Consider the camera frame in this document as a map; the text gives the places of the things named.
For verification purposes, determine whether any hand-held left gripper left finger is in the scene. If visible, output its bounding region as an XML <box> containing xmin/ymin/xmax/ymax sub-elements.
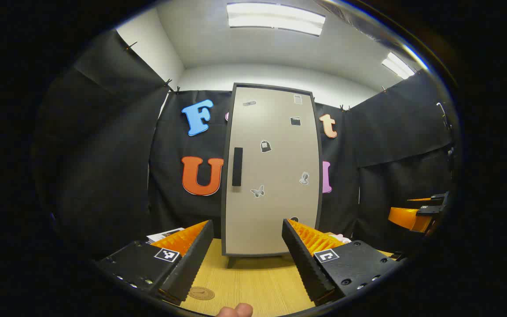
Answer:
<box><xmin>95</xmin><ymin>219</ymin><xmax>215</xmax><ymax>305</ymax></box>

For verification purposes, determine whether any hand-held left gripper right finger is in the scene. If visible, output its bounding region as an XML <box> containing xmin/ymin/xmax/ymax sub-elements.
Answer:
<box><xmin>281</xmin><ymin>218</ymin><xmax>407</xmax><ymax>307</ymax></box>

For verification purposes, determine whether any brown round coaster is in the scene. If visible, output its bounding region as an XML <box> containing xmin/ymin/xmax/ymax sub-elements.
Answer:
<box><xmin>188</xmin><ymin>287</ymin><xmax>215</xmax><ymax>301</ymax></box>

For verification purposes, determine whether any black door handle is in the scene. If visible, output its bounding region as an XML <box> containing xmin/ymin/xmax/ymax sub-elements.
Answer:
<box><xmin>231</xmin><ymin>147</ymin><xmax>243</xmax><ymax>187</ymax></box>

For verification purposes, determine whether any black backdrop cloth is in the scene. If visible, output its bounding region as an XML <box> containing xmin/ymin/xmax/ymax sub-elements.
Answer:
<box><xmin>33</xmin><ymin>29</ymin><xmax>456</xmax><ymax>265</ymax></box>

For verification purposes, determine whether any small ceiling light panel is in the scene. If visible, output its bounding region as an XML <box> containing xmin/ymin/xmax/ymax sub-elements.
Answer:
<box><xmin>381</xmin><ymin>52</ymin><xmax>417</xmax><ymax>80</ymax></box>

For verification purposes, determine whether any large ceiling light panel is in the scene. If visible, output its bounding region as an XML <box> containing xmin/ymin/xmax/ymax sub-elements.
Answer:
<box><xmin>226</xmin><ymin>2</ymin><xmax>327</xmax><ymax>37</ymax></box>

